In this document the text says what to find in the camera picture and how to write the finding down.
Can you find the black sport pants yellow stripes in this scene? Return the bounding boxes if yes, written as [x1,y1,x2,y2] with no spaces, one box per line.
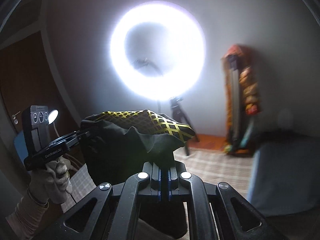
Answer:
[80,109,195,239]

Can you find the left forearm beige sleeve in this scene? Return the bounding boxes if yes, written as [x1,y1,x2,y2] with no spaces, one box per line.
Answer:
[5,190,49,239]

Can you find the left gloved hand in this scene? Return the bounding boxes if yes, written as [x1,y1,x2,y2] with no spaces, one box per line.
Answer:
[28,157,72,205]

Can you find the white gooseneck desk lamp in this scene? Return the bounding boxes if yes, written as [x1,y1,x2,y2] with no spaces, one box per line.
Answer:
[48,109,59,135]

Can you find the blue round side table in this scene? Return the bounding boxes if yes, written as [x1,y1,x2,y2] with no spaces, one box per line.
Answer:
[14,131,28,162]

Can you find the beige checked bed cover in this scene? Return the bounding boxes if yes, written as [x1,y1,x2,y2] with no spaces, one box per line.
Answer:
[61,148,253,213]

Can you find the black tripod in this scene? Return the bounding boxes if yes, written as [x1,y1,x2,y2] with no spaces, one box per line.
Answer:
[169,96,200,156]

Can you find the brown wooden door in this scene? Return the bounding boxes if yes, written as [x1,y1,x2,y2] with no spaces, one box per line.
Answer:
[1,32,76,135]

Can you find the folded dark pants stack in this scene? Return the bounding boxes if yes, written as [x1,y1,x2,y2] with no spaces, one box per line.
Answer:
[247,131,319,217]

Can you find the folded metal stand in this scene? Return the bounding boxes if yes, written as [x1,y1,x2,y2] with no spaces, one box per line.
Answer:
[227,55,241,155]

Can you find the knotted orange cloth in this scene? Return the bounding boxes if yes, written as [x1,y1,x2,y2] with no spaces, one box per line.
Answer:
[221,44,263,156]

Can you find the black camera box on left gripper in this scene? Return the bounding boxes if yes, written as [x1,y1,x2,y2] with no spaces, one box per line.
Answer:
[22,105,50,157]

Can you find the bright ring light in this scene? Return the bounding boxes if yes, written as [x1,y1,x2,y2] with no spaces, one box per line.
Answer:
[109,1,206,101]

